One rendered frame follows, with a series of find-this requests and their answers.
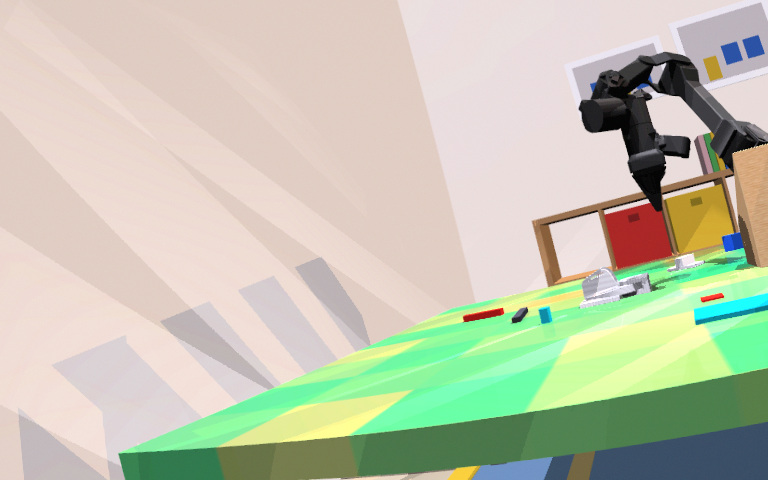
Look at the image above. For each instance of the red flat bar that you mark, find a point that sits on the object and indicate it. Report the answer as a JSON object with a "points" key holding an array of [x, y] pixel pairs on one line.
{"points": [[483, 315]]}

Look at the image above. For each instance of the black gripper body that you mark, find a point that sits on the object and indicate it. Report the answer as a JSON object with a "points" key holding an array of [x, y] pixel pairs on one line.
{"points": [[639, 142]]}

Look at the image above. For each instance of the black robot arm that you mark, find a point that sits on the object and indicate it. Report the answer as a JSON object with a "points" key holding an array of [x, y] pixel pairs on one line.
{"points": [[612, 108]]}

